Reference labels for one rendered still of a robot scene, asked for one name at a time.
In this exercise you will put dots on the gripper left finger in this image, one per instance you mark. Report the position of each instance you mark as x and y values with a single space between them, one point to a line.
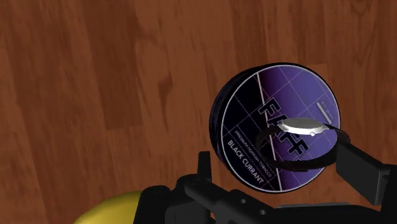
198 198

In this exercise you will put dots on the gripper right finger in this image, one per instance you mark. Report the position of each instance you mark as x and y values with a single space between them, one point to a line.
363 176

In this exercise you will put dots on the yellow rounded object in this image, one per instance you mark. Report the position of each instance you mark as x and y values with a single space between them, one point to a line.
114 211

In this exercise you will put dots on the round purple and black tin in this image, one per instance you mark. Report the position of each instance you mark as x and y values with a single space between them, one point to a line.
248 124

